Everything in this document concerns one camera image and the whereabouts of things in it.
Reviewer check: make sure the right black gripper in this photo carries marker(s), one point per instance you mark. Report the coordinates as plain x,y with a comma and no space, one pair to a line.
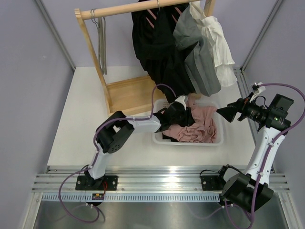
230,112

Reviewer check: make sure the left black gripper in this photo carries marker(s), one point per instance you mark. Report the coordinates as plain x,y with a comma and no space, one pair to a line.
188,120

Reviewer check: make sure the pink pleated skirt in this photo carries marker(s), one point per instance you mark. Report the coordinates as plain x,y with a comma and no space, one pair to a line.
204,129

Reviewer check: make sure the large black skirt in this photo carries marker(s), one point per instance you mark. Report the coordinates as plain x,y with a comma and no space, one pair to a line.
155,48

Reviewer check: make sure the grey pleated skirt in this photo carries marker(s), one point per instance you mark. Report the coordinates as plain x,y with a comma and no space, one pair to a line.
198,60

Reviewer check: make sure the small black skirt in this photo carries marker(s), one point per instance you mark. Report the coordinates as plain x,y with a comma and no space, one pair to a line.
165,137

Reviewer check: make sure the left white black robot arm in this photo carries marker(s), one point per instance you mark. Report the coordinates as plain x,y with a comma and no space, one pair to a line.
111,135

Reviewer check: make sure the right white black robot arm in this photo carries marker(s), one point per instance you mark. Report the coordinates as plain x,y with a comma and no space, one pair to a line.
250,189

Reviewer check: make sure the white ruffled skirt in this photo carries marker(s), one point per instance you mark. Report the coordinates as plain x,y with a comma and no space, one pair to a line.
211,29

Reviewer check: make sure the white perforated plastic basket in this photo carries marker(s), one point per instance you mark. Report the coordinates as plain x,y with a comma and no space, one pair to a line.
157,137

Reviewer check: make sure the wooden clothes rack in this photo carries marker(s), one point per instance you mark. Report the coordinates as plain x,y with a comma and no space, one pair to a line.
130,95

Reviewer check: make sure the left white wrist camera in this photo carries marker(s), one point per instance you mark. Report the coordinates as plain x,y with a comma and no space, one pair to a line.
182,100

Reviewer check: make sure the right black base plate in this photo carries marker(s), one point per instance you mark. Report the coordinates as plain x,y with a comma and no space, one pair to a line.
212,183

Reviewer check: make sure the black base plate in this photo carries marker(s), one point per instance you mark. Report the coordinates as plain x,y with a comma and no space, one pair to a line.
212,183
107,182

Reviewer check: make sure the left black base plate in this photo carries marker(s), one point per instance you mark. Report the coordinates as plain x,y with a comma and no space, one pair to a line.
107,182

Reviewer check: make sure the white slotted cable duct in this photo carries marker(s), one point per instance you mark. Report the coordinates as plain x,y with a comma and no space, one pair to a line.
134,197

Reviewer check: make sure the aluminium mounting rail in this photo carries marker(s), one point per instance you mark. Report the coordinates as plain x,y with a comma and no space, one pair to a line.
162,180

